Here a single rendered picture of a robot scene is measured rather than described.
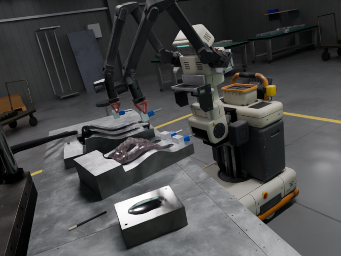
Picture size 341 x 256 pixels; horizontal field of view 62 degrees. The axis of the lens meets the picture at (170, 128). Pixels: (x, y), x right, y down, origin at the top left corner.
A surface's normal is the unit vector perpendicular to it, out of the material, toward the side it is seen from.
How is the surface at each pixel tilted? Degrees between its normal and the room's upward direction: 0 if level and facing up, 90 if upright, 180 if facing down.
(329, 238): 0
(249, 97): 92
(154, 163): 90
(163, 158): 90
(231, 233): 0
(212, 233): 0
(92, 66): 76
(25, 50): 90
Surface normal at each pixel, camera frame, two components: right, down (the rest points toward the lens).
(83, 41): 0.49, -0.05
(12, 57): 0.55, 0.18
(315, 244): -0.17, -0.93
